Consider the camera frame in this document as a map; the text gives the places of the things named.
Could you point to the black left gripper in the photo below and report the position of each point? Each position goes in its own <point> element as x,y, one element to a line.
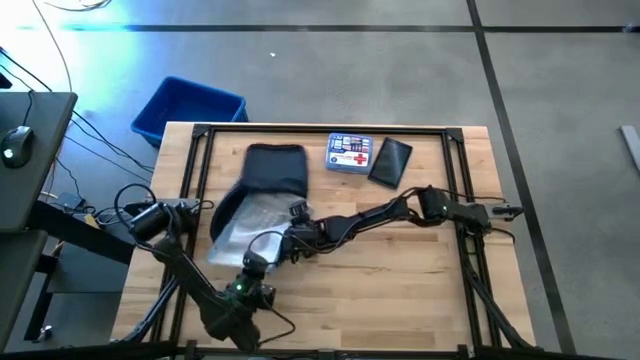
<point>252,292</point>

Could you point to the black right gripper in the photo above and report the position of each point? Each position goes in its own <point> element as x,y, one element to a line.
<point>300,240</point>

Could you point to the white mesh pouch blue zipper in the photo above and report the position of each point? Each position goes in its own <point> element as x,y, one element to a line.
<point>250,225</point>

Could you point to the dark blue backpack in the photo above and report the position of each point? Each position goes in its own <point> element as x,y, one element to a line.
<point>275,170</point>

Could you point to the blue first aid kit box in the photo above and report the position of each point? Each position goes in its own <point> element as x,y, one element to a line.
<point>349,154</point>

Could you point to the black wallet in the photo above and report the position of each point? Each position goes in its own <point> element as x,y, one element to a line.
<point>391,162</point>

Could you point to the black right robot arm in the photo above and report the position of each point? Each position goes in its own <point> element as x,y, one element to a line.
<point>380,215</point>

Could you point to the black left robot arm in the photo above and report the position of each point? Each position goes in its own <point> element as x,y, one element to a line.
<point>190,280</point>

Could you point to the blue plastic bin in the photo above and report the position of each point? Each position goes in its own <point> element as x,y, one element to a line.
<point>185,105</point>

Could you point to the black power adapter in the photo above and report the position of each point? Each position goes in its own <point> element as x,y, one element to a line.
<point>70,201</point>

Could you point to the black desk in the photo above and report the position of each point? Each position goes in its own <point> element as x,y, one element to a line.
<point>30,200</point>

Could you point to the black computer mouse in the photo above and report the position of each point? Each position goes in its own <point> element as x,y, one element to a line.
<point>16,146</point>

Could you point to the grey metal bar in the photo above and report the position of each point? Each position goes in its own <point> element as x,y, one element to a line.
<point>631,147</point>

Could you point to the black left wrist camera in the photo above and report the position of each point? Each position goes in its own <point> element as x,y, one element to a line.
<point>255,261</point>

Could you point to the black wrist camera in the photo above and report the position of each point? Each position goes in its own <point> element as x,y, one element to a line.
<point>255,261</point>
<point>298,207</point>

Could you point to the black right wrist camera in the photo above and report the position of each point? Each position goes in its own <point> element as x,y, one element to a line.
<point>298,207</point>

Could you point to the black aluminium table frame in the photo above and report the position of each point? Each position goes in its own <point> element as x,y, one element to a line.
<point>325,129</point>

